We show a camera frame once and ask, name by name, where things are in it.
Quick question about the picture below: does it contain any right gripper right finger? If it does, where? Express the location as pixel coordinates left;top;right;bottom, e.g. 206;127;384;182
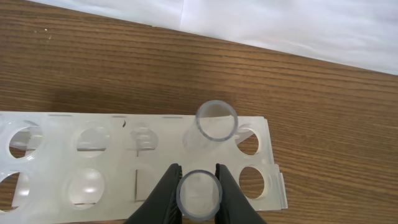
214;163;268;224

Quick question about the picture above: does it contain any clear test tube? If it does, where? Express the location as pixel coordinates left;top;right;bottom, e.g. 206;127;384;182
182;99;239;154
175;169;224;222

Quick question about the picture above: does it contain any white test tube rack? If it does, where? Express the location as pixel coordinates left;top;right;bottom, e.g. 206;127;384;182
0;111;289;224

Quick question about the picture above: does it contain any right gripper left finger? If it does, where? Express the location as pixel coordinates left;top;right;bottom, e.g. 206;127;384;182
124;162;184;224

